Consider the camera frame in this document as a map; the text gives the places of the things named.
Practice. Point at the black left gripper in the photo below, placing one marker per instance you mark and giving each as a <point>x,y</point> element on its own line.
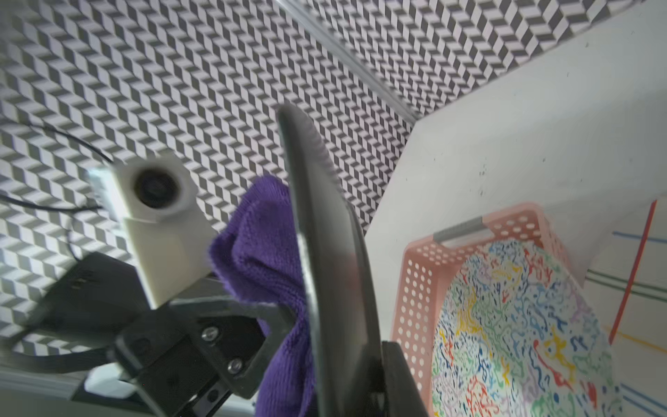
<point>185,358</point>

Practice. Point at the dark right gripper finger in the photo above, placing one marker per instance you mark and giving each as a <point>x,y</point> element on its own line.
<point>401,393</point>

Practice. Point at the teal square plate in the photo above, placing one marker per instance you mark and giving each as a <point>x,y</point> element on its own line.
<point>344,334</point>

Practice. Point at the purple microfibre cloth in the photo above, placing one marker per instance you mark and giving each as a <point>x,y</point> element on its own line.
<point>257,258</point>

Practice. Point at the white plate coloured stripes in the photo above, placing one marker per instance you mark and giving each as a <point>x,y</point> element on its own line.
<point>626,284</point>

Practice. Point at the multicolour squiggle round plate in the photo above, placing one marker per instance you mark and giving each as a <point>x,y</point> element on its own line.
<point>516,337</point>

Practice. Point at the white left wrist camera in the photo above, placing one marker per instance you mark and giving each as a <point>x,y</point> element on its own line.
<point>154,201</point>

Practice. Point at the aluminium corner post left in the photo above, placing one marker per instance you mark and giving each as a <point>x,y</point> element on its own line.
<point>310,23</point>

